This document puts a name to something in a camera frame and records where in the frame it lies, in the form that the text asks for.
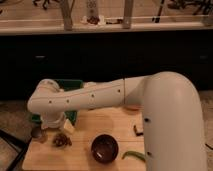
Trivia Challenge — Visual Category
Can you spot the dark brown bowl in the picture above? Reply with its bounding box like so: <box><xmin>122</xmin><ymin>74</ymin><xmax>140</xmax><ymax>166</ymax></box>
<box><xmin>91</xmin><ymin>134</ymin><xmax>119</xmax><ymax>164</ymax></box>

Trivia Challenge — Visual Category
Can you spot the green plastic bin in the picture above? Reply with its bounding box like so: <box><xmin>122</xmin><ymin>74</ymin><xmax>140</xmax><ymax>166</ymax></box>
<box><xmin>27</xmin><ymin>79</ymin><xmax>83</xmax><ymax>122</ymax></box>

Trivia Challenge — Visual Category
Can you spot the small dark brown object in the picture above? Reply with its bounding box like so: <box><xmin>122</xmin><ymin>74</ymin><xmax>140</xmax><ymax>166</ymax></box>
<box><xmin>133</xmin><ymin>125</ymin><xmax>144</xmax><ymax>136</ymax></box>

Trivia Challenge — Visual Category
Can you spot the green chili pepper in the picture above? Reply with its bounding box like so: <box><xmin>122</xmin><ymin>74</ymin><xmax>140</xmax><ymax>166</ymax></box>
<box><xmin>122</xmin><ymin>151</ymin><xmax>146</xmax><ymax>162</ymax></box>

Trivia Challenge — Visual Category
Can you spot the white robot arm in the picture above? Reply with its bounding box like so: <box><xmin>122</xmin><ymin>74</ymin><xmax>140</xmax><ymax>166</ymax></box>
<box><xmin>27</xmin><ymin>72</ymin><xmax>208</xmax><ymax>171</ymax></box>

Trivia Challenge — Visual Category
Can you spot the black metal stand leg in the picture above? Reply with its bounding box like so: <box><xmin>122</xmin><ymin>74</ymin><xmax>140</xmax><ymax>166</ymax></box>
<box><xmin>0</xmin><ymin>129</ymin><xmax>29</xmax><ymax>171</ymax></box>

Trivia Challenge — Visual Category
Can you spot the wooden cutting board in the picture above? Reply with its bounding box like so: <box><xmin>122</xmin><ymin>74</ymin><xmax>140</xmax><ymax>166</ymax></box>
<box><xmin>22</xmin><ymin>108</ymin><xmax>146</xmax><ymax>171</ymax></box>

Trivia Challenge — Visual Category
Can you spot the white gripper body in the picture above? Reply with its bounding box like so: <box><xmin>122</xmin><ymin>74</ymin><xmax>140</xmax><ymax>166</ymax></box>
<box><xmin>41</xmin><ymin>112</ymin><xmax>75</xmax><ymax>134</ymax></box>

